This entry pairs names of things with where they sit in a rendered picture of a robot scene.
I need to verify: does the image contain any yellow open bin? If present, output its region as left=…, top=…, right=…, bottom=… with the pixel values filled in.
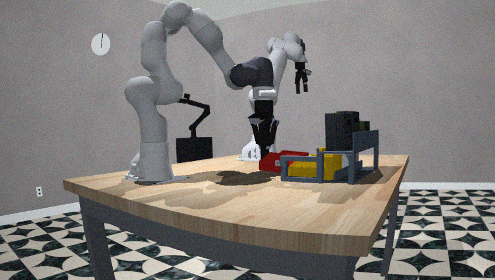
left=288, top=154, right=342, bottom=180

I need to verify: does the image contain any red bin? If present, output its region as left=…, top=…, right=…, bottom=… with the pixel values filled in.
left=259, top=150, right=309, bottom=173

